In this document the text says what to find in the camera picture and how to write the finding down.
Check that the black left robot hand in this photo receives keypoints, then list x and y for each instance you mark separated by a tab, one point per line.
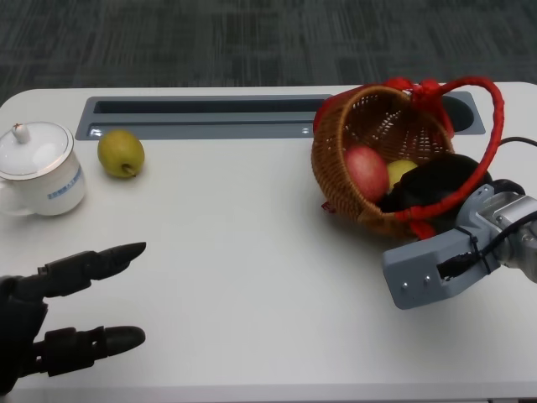
67	273

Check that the red apple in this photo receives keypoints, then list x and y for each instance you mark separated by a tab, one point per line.
365	172

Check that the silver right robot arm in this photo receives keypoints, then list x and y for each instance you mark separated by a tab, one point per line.
514	210

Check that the white ceramic mug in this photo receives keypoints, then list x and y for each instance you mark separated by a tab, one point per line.
58	193

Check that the white mug lid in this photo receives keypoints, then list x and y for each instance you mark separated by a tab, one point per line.
33	151

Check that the green pear with stem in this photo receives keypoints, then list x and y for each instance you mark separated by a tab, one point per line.
119	153

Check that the yellow-green pear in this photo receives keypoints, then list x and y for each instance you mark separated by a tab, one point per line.
398	172

